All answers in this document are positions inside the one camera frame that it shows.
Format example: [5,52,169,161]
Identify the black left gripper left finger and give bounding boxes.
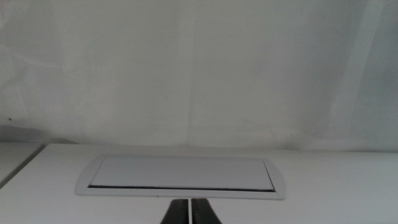
[160,198,190,224]

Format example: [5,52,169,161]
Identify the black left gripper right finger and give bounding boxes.
[191,198,223,224]

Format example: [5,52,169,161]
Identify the white backdrop curtain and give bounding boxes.
[0,0,398,153]

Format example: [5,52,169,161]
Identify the white adjacent table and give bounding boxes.
[0,142,45,188]

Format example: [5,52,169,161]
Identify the white table cable hatch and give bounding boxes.
[75,154,286,201]

